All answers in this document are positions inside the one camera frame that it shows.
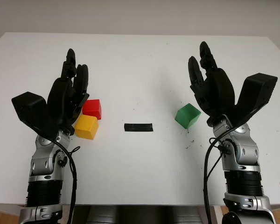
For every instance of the green block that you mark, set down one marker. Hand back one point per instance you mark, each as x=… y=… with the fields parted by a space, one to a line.
x=185 y=114

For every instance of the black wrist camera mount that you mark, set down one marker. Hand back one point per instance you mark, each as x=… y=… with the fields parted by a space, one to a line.
x=256 y=93
x=30 y=109

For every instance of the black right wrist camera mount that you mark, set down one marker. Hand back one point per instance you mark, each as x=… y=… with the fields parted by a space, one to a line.
x=256 y=93

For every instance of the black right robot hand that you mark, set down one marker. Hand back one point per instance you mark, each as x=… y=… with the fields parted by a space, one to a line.
x=219 y=93

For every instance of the yellow block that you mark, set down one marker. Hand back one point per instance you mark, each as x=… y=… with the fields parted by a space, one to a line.
x=86 y=127

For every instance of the dark robot torso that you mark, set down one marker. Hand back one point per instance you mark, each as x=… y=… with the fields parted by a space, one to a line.
x=140 y=214

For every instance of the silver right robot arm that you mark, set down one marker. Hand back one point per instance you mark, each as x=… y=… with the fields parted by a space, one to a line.
x=245 y=154

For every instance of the white table leg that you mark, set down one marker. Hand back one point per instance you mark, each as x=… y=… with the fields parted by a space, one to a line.
x=217 y=215

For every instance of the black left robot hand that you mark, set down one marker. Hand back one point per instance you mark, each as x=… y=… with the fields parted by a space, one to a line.
x=60 y=100

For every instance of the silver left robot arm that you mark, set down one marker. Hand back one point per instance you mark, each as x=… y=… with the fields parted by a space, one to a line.
x=42 y=161

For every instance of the black tape strip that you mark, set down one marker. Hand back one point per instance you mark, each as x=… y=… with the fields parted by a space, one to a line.
x=137 y=127

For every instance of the red block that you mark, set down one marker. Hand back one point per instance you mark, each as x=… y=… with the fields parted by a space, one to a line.
x=93 y=107

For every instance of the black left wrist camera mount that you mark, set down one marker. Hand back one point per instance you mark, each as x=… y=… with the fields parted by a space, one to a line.
x=30 y=109

